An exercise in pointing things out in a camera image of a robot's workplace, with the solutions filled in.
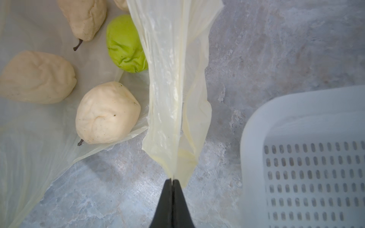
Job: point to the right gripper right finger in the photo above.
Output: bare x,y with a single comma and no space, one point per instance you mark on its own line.
181,217

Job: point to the green pear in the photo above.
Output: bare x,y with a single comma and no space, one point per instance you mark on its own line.
124,45

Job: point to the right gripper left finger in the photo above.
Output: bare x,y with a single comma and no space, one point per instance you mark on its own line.
163,213

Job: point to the beige pear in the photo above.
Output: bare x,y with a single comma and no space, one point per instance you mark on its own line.
122,5
106,114
37,77
85,17

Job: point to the white plastic basket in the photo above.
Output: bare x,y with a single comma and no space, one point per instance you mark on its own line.
303,161

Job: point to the beige pear front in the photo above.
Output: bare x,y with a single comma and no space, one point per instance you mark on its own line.
122,5

